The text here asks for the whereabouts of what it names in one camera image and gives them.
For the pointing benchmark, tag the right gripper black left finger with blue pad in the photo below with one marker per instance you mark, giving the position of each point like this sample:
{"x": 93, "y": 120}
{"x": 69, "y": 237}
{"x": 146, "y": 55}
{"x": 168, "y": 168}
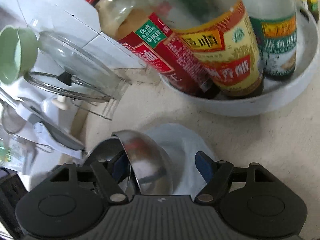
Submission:
{"x": 109, "y": 174}

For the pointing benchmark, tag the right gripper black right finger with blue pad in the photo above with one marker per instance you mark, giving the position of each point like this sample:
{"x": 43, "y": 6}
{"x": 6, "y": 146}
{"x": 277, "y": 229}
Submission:
{"x": 216, "y": 174}

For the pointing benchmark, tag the large steel bowl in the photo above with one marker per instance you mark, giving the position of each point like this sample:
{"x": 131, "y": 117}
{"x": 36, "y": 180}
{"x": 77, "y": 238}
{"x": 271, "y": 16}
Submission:
{"x": 131, "y": 151}

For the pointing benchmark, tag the plain white plate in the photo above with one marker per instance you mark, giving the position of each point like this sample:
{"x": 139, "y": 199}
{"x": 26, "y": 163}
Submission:
{"x": 181, "y": 145}

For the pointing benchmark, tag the metal mesh strainer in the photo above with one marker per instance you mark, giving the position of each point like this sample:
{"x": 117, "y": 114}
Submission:
{"x": 12, "y": 123}

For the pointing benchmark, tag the purple label fish sauce bottle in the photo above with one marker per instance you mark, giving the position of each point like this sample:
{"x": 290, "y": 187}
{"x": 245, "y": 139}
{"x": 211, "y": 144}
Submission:
{"x": 275, "y": 26}

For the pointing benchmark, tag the yellow label vinegar bottle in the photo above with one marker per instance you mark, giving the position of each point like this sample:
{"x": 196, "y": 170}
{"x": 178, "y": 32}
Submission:
{"x": 221, "y": 37}

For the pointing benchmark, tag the white two-tier spice rack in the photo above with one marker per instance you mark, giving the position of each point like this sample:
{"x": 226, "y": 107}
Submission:
{"x": 276, "y": 94}

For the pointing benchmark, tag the green plastic ladle cup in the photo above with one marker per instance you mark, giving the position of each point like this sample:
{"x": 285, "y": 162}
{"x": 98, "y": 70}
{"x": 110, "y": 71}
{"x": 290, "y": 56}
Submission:
{"x": 19, "y": 50}

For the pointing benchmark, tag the red label soy sauce bottle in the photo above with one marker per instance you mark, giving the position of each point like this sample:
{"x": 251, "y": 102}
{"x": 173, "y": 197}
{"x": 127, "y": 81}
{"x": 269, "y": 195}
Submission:
{"x": 134, "y": 25}

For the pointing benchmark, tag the white grey peeler tool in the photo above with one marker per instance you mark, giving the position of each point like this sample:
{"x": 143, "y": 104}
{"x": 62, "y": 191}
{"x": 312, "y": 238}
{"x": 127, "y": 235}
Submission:
{"x": 52, "y": 134}

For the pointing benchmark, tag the glass pot lid with knob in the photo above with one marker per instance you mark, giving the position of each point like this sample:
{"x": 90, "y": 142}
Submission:
{"x": 67, "y": 85}

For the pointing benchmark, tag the wire lid rack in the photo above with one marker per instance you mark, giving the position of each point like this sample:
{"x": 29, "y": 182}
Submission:
{"x": 104, "y": 110}

